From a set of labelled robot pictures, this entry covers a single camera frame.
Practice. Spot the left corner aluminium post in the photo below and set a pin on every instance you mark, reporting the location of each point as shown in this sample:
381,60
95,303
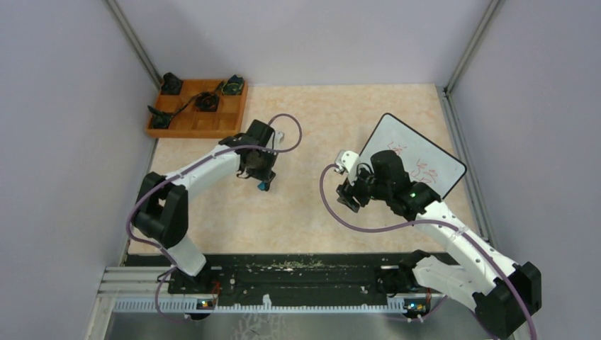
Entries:
134,41

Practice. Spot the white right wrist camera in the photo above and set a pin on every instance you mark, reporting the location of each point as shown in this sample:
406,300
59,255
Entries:
347,163

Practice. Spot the aluminium front rail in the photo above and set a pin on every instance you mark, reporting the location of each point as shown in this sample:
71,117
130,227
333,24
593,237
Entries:
137,290

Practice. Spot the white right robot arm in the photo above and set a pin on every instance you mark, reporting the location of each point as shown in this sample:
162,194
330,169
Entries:
502,293

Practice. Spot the right corner aluminium post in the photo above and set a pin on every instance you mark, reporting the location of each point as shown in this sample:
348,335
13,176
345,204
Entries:
474,43

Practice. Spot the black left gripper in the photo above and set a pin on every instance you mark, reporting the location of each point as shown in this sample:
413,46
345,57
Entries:
264,175

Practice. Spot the corner aluminium post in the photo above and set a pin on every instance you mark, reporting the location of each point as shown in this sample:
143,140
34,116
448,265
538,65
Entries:
134,41
474,43

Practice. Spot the dark object top-right compartment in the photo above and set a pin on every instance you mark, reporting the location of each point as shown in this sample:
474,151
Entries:
233,86

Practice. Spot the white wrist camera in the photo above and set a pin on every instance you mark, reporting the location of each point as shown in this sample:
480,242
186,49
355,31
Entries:
277,139
347,163

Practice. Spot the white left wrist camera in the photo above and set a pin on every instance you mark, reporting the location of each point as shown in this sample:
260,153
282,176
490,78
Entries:
277,139

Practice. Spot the orange compartment tray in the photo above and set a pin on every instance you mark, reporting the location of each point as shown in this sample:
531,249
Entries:
191,123

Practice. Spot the blue felt eraser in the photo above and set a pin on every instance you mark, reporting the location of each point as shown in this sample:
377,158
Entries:
264,186

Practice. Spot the dark object left compartment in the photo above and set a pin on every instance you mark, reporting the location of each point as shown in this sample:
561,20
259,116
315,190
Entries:
159,118

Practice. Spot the dark object centre compartment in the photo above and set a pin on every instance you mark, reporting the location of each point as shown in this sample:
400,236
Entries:
207,101

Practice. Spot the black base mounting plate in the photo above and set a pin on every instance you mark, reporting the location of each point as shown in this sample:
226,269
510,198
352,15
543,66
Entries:
364,277

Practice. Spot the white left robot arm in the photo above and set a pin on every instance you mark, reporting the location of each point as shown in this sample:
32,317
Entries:
162,210

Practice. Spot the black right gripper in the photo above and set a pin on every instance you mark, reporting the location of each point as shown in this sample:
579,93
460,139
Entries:
347,192

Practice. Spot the dark object top-left compartment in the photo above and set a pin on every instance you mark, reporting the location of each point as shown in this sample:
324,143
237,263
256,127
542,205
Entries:
171,84

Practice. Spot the black framed whiteboard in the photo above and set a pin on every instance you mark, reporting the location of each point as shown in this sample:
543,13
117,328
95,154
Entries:
423,160

